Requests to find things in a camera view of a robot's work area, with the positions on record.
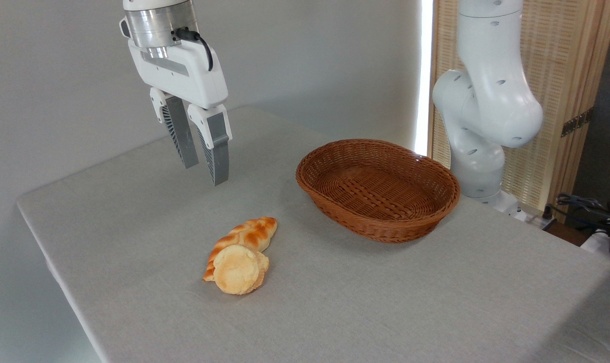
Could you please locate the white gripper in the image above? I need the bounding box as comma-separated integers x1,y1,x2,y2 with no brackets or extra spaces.
129,39,232,186

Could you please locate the round golden bread bun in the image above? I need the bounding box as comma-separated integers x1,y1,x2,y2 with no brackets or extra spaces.
212,244,270,295

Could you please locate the braided bread loaf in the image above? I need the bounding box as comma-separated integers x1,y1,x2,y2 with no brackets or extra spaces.
203,217,278,282

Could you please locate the brown wicker basket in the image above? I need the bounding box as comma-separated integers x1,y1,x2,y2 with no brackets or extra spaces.
295,139,461,244

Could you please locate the grey tablecloth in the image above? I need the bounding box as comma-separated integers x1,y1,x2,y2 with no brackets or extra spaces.
17,106,610,363

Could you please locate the white power strip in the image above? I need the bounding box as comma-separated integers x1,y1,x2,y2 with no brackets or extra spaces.
518,211,558,230

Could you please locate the metal screen hinge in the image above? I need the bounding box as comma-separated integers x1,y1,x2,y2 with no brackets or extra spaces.
561,107,594,138

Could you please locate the bamboo folding screen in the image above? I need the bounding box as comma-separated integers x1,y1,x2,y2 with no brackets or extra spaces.
429,0,610,212

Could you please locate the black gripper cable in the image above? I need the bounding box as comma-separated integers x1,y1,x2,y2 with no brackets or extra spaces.
173,28,214,72

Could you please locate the black cable bundle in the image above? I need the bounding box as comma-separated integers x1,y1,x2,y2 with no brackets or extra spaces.
542,193,610,237

